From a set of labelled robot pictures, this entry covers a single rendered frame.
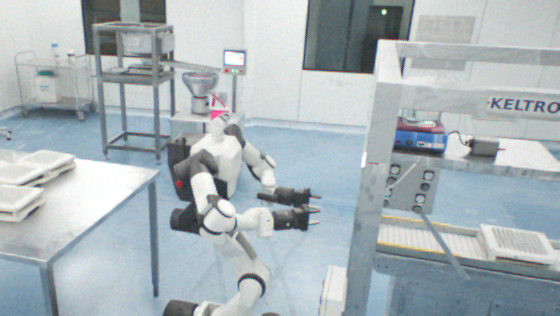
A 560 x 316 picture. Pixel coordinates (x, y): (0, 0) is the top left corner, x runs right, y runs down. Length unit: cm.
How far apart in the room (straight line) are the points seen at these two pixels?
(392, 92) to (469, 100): 16
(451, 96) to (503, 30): 620
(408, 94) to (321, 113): 610
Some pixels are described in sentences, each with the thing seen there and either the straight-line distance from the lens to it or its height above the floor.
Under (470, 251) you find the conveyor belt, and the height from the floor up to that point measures 94.
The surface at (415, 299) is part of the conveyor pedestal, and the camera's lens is 229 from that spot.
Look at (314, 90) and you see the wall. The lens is 721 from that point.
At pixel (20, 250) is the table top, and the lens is 221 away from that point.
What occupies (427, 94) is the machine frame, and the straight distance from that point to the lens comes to 120.
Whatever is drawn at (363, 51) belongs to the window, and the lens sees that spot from 713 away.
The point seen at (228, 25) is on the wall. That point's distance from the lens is 725.
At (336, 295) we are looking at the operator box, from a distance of 131.
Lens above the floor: 194
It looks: 23 degrees down
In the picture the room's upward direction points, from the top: 2 degrees clockwise
